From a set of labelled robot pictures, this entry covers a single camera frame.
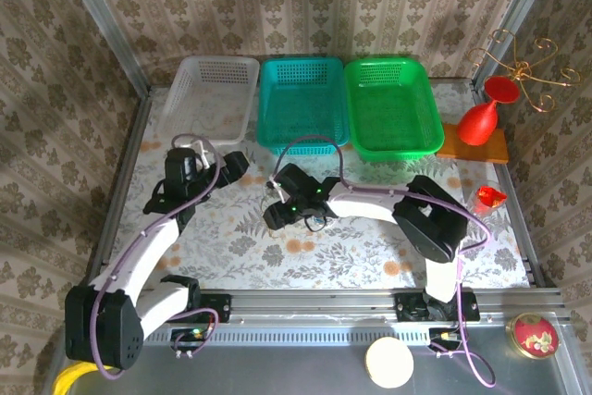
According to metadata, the floral tablecloth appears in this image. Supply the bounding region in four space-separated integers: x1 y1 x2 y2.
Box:
102 82 532 290

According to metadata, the white plastic basket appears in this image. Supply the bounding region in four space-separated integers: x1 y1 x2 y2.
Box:
158 55 261 146

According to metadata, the teal plastic basket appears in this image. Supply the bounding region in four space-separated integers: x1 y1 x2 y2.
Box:
255 56 352 157

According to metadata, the green plastic basket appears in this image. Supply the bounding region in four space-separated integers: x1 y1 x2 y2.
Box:
342 56 446 163

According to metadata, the small circuit board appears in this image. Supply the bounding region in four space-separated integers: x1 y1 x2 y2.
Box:
169 327 210 352
427 327 463 351

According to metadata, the clear plastic cup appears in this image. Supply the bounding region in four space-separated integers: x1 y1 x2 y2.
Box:
467 178 509 219

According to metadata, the round cream disc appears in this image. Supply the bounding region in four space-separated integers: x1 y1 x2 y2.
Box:
364 337 415 389

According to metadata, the red wine glass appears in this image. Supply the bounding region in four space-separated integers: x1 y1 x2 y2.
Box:
456 75 520 146

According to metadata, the red foil candy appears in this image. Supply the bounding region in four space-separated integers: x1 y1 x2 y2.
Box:
476 185 508 207

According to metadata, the wooden board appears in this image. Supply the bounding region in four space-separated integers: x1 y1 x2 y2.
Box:
435 121 510 165

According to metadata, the yellow banana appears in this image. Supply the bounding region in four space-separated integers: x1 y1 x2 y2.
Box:
51 361 108 395

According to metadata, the round red tin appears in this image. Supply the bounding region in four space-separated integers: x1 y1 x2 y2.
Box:
507 312 561 361

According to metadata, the thin black wire loop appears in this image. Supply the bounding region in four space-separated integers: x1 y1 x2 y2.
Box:
303 213 328 234

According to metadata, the aluminium side rail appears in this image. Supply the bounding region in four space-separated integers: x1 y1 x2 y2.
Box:
86 89 154 292
470 80 556 290

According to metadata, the long aluminium rail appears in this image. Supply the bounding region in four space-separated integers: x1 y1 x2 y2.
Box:
133 287 566 325

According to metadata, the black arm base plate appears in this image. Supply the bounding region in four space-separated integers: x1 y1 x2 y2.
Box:
159 291 232 325
395 290 481 324

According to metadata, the aluminium frame post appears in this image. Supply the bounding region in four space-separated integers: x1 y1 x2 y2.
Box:
51 0 153 99
470 0 564 91

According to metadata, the gold wire ornament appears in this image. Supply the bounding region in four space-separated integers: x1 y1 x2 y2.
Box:
465 28 582 114

